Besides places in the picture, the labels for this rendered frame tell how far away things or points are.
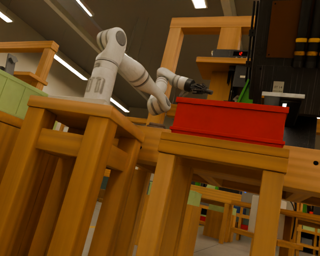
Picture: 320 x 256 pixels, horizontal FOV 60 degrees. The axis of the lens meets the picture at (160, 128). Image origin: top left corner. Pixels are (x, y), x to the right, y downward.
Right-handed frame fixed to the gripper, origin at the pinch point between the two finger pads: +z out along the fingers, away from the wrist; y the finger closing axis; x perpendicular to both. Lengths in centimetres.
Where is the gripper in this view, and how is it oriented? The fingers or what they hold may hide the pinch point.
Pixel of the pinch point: (209, 92)
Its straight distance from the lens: 156.8
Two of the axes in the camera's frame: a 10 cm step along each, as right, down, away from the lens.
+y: 5.5, -4.1, 7.2
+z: 8.3, 3.6, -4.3
